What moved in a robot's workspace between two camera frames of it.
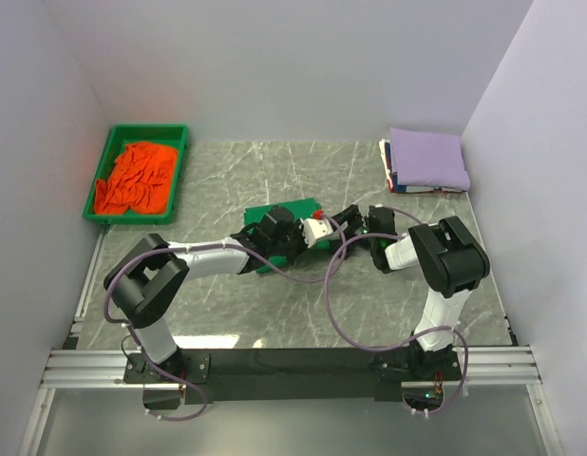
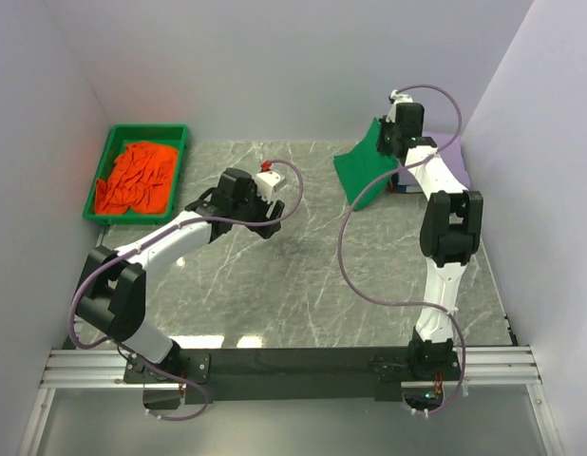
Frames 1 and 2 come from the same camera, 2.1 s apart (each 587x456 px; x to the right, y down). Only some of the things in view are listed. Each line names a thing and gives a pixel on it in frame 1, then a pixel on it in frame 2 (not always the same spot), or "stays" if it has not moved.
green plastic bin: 173,136 stays
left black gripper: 298,230 to 253,192
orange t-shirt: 142,180 stays
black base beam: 292,374 stays
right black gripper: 353,217 to 384,124
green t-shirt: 300,209 to 362,165
